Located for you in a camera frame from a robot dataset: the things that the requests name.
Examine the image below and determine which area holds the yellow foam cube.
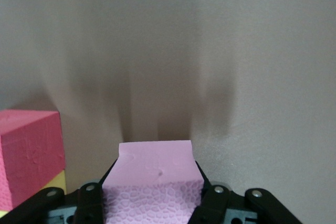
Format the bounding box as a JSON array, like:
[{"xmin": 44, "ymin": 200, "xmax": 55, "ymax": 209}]
[{"xmin": 0, "ymin": 168, "xmax": 67, "ymax": 218}]

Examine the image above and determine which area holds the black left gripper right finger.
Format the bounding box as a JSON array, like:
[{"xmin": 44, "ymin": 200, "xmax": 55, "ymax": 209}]
[{"xmin": 187, "ymin": 160, "xmax": 302, "ymax": 224}]

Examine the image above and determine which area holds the red foam cube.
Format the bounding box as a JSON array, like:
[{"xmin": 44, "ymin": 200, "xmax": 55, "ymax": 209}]
[{"xmin": 0, "ymin": 109, "xmax": 66, "ymax": 212}]

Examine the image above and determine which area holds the pink foam cube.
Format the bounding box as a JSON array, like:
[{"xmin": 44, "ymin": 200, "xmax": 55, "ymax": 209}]
[{"xmin": 103, "ymin": 140, "xmax": 205, "ymax": 224}]

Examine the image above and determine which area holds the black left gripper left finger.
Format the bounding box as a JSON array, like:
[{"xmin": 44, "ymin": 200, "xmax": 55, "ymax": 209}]
[{"xmin": 0, "ymin": 158, "xmax": 118, "ymax": 224}]

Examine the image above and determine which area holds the brown table mat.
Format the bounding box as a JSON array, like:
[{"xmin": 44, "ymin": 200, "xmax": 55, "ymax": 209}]
[{"xmin": 0, "ymin": 0, "xmax": 336, "ymax": 224}]

